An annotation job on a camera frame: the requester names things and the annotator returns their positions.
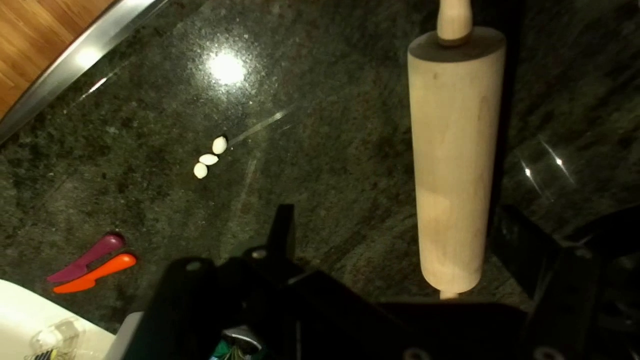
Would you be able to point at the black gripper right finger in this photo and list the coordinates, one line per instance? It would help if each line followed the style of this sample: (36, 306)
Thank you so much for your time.
(553, 281)

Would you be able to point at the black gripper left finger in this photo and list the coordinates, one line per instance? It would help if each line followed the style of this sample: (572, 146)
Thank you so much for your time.
(281, 232)

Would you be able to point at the white seed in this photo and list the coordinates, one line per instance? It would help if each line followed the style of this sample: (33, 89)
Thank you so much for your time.
(220, 144)
(201, 171)
(208, 158)

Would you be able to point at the wooden rolling pin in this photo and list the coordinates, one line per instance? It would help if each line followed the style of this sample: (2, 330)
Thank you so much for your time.
(452, 166)

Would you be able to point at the orange plastic knife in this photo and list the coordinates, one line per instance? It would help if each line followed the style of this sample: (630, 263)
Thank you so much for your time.
(100, 273)

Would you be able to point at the purple plastic knife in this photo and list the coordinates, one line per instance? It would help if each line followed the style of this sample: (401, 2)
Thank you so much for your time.
(87, 261)

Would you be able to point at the white sink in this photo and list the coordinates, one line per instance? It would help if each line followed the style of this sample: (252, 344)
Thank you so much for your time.
(26, 320)

